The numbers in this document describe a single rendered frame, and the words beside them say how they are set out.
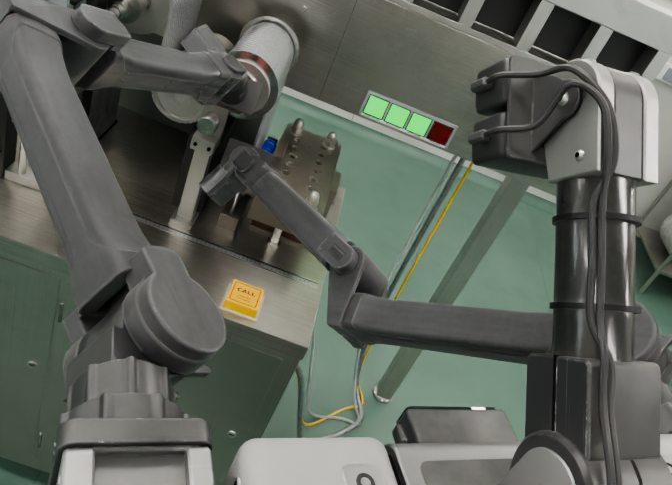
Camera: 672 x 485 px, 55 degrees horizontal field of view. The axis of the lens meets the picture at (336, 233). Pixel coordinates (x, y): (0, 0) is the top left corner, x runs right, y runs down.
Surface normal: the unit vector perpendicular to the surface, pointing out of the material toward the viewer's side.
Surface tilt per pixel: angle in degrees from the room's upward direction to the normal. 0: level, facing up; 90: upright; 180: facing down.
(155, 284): 29
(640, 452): 44
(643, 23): 90
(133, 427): 0
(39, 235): 0
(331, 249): 53
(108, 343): 61
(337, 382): 0
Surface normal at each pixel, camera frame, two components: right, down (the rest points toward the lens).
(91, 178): 0.71, -0.62
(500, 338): -0.54, -0.50
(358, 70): -0.13, 0.55
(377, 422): 0.35, -0.75
